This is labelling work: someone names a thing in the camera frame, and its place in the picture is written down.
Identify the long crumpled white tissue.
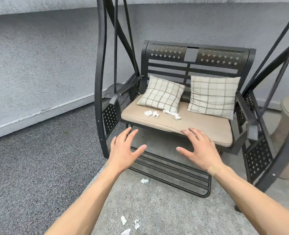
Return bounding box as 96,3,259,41
163,110,182,120

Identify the person's right forearm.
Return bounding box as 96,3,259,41
213,164,289,235

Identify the black metal swing bench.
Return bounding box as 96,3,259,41
104,40,257,156

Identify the beige seat cushion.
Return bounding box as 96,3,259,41
121,94,233,148

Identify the person's right hand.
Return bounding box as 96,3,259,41
176,128,225,178

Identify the small plaid pillow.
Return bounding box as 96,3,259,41
137,75,185,113

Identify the person's left forearm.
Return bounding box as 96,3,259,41
44,163,126,235

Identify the large plaid pillow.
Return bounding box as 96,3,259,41
187,75,241,121

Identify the black metal swing frame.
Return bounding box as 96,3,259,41
95,0,289,213

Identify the beige adhesive bandage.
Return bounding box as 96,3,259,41
207,166,219,178

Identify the person's left hand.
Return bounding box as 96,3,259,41
109,127,147,173

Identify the black metal footrest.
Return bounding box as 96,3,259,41
128,145,212,198

